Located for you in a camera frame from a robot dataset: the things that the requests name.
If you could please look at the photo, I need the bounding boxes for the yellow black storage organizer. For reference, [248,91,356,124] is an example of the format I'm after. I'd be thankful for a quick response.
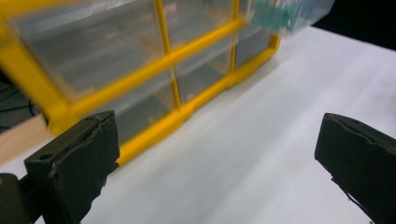
[0,0,282,168]

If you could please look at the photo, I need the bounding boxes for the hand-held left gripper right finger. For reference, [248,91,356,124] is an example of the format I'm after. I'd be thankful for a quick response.
[314,112,396,224]

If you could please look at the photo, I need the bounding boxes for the clear plastic organizer drawer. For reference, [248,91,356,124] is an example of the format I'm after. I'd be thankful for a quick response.
[247,0,336,36]

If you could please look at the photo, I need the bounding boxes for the set of clear drawers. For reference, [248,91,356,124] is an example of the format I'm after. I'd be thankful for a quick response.
[8,0,276,145]

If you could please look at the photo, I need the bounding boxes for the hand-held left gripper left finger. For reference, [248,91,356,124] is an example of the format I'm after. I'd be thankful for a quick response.
[23,109,121,224]

